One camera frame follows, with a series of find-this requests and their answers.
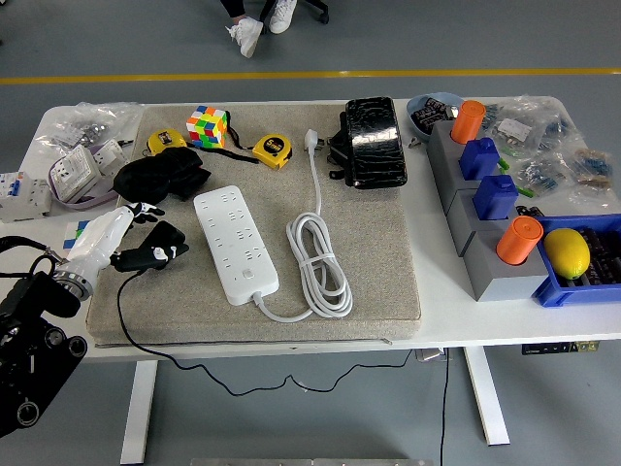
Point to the black table control panel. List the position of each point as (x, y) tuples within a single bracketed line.
[(560, 348)]

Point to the long grey peg block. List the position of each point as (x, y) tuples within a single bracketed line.
[(439, 145)]

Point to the black cloth pouch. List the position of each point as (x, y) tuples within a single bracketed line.
[(155, 175)]

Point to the blue plastic bin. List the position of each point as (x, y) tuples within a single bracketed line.
[(558, 291)]

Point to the clear bag with white label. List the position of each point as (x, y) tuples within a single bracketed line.
[(514, 128)]

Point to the small green plastic piece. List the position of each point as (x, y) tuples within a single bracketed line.
[(504, 164), (525, 191)]

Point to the black capacitors heap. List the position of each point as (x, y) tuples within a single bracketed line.
[(429, 116)]

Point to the yellow lemon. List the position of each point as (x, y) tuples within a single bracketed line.
[(566, 252)]

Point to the clear bag of blue resistors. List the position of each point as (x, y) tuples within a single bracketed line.
[(538, 175)]

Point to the blue block peg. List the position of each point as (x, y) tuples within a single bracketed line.
[(495, 196), (478, 160)]

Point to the black plug adapter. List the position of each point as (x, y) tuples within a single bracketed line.
[(167, 233)]

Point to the small metal clip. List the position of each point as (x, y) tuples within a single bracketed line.
[(415, 143)]

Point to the large colourful puzzle cube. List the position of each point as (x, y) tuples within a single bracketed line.
[(206, 127)]

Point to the small yellow tape measure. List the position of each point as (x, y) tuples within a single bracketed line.
[(165, 141)]

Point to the grey-brown mat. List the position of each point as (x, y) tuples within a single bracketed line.
[(378, 242)]

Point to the clear bag of brown resistors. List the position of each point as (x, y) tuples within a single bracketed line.
[(592, 167)]

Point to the dark capacitors row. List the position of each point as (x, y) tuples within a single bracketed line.
[(604, 262)]

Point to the clear bag of metal parts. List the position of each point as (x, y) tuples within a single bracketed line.
[(77, 128)]

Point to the white power strip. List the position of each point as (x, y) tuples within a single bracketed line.
[(233, 242)]

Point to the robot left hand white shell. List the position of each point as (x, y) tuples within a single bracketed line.
[(92, 242)]

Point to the loose black capacitors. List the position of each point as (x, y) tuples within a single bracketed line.
[(529, 211)]

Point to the small colourful puzzle cube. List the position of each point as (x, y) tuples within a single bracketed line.
[(73, 235)]

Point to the seated person's legs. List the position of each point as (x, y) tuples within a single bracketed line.
[(233, 7)]

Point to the glossy black case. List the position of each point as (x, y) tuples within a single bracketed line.
[(376, 145)]

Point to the white table leg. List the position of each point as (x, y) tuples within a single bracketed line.
[(138, 412), (485, 393)]

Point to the yellow tape measure 5m print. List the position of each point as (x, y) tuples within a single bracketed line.
[(271, 148)]

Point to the light blue bowl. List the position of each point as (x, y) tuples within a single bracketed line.
[(417, 104)]

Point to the white circuit breaker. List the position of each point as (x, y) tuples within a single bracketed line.
[(24, 199)]

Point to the metal bracket under table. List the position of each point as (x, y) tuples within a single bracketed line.
[(432, 355)]

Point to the orange cylinder peg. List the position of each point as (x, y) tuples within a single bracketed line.
[(468, 121), (516, 240)]

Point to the large white wall socket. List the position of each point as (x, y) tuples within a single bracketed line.
[(73, 170)]

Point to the small black jack plug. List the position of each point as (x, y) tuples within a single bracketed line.
[(126, 142)]

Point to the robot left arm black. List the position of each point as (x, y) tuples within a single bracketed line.
[(29, 340)]

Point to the white sneaker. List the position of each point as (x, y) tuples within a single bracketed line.
[(282, 17), (247, 34)]

